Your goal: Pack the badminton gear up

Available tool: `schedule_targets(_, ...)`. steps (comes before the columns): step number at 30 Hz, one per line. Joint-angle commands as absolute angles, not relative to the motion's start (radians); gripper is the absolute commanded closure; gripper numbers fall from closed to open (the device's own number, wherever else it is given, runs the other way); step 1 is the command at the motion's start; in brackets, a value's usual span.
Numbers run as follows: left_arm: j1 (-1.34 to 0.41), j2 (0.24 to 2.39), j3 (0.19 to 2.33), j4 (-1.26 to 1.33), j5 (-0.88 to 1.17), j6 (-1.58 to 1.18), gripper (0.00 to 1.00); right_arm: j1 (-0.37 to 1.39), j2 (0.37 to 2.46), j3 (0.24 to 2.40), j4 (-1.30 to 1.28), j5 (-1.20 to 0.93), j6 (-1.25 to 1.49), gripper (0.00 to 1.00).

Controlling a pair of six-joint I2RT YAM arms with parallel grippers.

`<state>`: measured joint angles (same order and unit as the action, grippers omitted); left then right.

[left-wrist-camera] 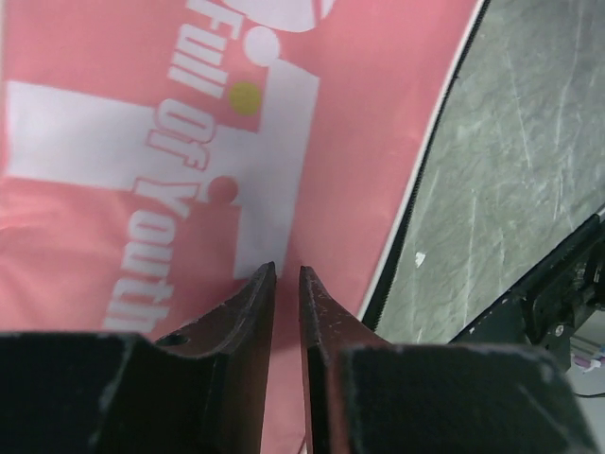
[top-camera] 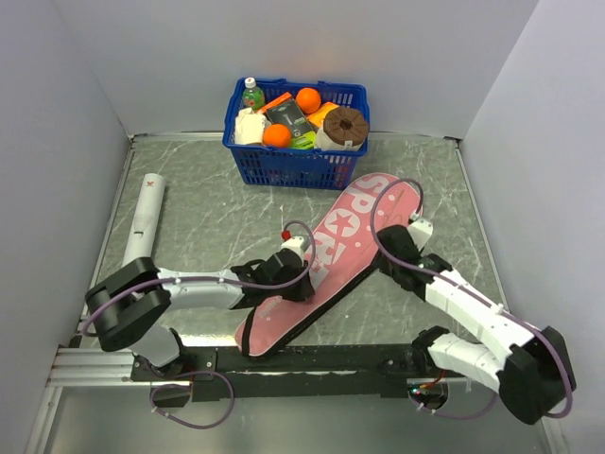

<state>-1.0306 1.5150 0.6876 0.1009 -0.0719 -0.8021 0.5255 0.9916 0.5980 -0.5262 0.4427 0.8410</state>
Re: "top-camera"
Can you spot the orange snack packet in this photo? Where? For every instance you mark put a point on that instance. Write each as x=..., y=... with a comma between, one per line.
x=317, y=118

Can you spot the green drink bottle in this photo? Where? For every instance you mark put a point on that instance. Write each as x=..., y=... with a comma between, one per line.
x=253, y=96

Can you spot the pink racket cover bag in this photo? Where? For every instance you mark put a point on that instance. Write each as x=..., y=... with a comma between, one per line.
x=345, y=250

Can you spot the black green box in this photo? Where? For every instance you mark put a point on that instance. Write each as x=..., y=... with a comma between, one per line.
x=288, y=114

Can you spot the white shuttlecock tube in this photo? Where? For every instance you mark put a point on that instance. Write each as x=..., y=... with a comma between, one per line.
x=146, y=218

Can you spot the white crumpled paper bag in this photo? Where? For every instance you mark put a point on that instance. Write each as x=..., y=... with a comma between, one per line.
x=249, y=127

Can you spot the orange fruit rear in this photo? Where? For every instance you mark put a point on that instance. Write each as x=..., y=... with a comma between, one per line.
x=308, y=99

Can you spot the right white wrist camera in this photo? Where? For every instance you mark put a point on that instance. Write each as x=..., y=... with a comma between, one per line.
x=420, y=230

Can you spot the blue plastic basket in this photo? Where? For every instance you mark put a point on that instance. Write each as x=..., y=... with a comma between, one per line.
x=306, y=168

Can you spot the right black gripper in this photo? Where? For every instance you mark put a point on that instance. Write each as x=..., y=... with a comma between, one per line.
x=384, y=266

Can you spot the orange carton box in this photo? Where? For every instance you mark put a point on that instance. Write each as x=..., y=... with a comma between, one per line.
x=275, y=102

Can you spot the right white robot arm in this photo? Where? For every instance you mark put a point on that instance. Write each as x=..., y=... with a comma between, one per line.
x=529, y=368

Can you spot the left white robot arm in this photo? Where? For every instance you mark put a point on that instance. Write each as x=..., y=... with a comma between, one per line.
x=126, y=308

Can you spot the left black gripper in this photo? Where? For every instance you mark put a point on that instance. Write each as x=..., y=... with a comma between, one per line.
x=302, y=292

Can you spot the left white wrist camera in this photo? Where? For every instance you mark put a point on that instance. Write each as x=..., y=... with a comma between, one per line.
x=298, y=244

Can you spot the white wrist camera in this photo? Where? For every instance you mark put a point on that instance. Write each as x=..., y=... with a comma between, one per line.
x=420, y=230
x=298, y=244

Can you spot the aluminium mounting rail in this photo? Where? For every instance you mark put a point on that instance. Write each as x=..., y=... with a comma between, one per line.
x=88, y=367

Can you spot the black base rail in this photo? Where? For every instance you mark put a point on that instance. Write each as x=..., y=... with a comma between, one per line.
x=300, y=371

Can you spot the orange fruit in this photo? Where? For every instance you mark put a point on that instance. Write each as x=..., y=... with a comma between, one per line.
x=277, y=135
x=308, y=99

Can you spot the orange fruit front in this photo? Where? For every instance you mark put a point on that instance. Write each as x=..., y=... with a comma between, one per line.
x=277, y=135

